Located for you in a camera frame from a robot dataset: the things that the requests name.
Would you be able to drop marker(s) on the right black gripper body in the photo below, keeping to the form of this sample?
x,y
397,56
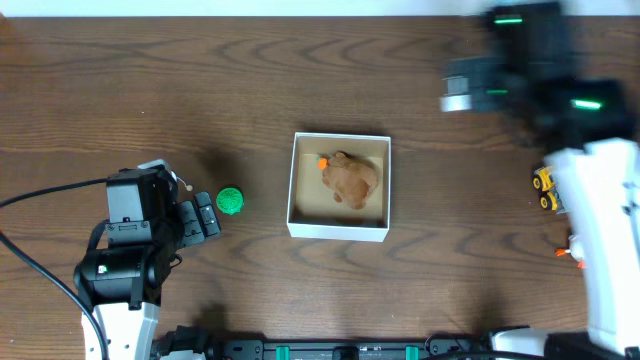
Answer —
x,y
495,90

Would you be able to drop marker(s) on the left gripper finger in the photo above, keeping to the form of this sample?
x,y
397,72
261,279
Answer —
x,y
206,214
193,233

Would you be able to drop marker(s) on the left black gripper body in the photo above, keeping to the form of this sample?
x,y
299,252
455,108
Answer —
x,y
197,220

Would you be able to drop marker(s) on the green lattice ball toy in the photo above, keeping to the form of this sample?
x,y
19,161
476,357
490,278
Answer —
x,y
230,200

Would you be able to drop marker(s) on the yellow grey toy truck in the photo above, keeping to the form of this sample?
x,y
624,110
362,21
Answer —
x,y
549,198

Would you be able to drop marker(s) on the brown plush bear toy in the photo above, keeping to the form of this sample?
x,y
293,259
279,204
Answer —
x,y
350,179

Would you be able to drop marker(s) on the white pink duck toy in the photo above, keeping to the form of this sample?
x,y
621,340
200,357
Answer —
x,y
573,248

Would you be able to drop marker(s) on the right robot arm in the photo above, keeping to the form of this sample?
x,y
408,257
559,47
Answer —
x,y
590,173

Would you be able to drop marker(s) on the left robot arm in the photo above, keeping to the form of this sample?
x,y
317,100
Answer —
x,y
130,255

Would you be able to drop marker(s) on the white cardboard box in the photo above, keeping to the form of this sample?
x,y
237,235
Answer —
x,y
312,211

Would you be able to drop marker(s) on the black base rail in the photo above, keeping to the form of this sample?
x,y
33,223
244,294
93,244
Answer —
x,y
195,343

